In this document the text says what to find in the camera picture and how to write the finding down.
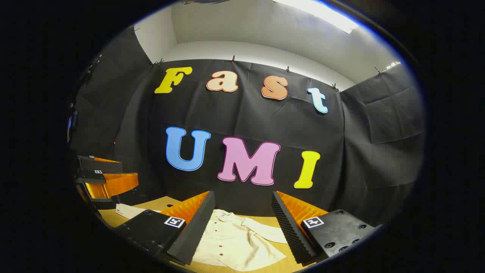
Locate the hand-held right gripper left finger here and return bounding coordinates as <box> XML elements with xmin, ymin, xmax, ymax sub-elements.
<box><xmin>114</xmin><ymin>191</ymin><xmax>216</xmax><ymax>266</ymax></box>

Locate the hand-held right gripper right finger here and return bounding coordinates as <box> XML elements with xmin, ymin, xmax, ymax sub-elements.
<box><xmin>271</xmin><ymin>191</ymin><xmax>375</xmax><ymax>266</ymax></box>

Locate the cream button shirt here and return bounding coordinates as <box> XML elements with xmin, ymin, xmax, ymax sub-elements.
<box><xmin>116</xmin><ymin>204</ymin><xmax>288</xmax><ymax>271</ymax></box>

